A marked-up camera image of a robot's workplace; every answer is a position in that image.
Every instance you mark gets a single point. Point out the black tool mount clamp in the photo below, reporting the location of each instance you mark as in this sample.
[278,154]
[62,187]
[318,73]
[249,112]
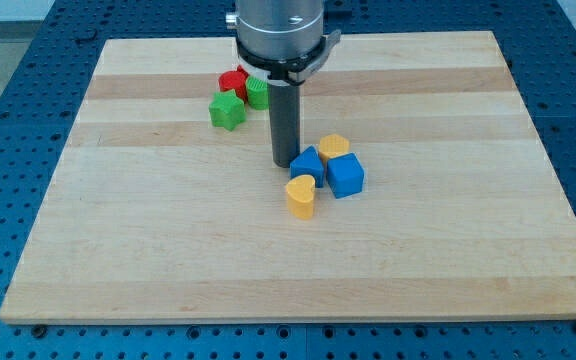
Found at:
[289,72]

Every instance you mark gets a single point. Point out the green star block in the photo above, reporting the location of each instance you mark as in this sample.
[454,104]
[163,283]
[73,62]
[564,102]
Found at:
[227,110]

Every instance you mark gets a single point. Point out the wooden board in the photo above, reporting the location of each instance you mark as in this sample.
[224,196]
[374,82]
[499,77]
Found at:
[154,216]

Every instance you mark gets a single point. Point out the red block behind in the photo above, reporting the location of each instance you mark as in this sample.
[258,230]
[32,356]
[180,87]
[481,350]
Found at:
[241,70]

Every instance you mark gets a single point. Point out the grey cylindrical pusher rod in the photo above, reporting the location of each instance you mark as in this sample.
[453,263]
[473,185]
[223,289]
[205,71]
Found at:
[284,117]

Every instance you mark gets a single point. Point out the yellow heart block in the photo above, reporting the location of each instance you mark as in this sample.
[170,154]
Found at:
[300,196]

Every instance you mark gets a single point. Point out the blue triangle block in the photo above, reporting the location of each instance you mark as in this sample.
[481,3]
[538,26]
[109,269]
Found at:
[308,163]

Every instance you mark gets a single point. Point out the red cylinder block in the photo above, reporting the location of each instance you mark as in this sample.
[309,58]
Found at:
[234,80]

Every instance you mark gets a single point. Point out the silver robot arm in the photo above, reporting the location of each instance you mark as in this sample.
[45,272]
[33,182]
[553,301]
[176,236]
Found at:
[282,43]

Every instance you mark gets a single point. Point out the blue cube block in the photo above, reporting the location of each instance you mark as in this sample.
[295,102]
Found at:
[345,175]

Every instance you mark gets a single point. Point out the green round block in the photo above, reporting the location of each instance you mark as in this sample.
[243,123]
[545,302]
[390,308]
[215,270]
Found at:
[257,93]

